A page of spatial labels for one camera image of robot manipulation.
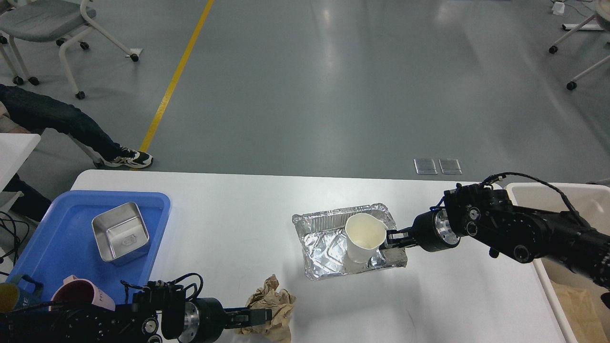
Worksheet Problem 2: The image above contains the pink plastic mug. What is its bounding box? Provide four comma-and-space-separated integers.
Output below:
51, 275, 116, 311

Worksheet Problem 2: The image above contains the black cables bundle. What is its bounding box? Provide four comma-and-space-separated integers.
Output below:
0, 212, 29, 277

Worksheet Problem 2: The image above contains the white paper cup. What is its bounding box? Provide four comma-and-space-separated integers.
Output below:
345, 213, 387, 263

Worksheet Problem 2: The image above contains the right floor socket plate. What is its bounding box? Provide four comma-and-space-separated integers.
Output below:
438, 158, 463, 175

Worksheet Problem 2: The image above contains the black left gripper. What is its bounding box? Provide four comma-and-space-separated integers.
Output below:
177, 298, 273, 343

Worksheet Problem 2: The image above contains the white side table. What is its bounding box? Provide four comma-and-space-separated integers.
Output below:
0, 133, 41, 212

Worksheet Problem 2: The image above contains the person in dark trousers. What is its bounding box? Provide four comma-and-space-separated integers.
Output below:
0, 84, 154, 222

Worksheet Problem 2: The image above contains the aluminium foil container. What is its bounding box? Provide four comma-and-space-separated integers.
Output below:
292, 203, 408, 282

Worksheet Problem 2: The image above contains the grey office chair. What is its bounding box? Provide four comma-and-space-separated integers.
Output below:
1, 0, 140, 100

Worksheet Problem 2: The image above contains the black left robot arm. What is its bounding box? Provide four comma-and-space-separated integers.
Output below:
1, 272, 273, 343

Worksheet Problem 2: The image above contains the blue plastic tray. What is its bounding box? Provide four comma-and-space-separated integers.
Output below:
10, 190, 171, 304

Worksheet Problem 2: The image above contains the stainless steel rectangular dish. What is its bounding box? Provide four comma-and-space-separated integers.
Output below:
91, 202, 150, 265

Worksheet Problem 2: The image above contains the brown paper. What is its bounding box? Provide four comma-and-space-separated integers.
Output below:
233, 275, 296, 343

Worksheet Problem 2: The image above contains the floor socket plate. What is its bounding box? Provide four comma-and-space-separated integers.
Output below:
413, 158, 438, 175
438, 158, 463, 175

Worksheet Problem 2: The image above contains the dark blue home mug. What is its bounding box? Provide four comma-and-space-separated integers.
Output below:
0, 274, 44, 313

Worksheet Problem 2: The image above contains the white chair base right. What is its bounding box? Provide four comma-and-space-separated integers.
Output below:
548, 0, 610, 91

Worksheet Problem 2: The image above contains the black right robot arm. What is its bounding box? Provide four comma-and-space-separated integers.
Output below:
381, 172, 610, 289

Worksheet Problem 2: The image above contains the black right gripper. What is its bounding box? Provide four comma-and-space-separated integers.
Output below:
381, 209, 460, 252

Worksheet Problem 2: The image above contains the white plastic bin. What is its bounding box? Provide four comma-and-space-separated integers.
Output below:
506, 182, 610, 343

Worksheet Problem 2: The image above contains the left floor socket plate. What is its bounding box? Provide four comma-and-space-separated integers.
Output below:
413, 158, 438, 175

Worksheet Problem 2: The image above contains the white power adapter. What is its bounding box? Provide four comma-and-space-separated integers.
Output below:
551, 0, 566, 16

